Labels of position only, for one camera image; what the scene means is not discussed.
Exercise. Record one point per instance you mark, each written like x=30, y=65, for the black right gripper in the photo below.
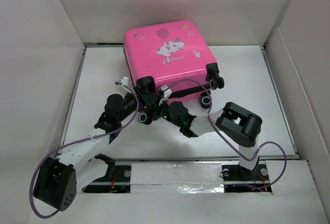
x=156, y=108

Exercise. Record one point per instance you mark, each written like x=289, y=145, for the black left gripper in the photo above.
x=146, y=100

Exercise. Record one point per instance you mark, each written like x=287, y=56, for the pink hard-shell suitcase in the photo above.
x=174, y=54

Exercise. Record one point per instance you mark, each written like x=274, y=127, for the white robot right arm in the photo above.
x=237, y=126

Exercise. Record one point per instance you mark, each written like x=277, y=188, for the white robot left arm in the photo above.
x=55, y=180

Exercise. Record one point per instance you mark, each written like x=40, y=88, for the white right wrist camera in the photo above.
x=165, y=92

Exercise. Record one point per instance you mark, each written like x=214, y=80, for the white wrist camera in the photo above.
x=165, y=92
x=123, y=85

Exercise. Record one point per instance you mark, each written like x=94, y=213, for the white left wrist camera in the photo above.
x=123, y=85

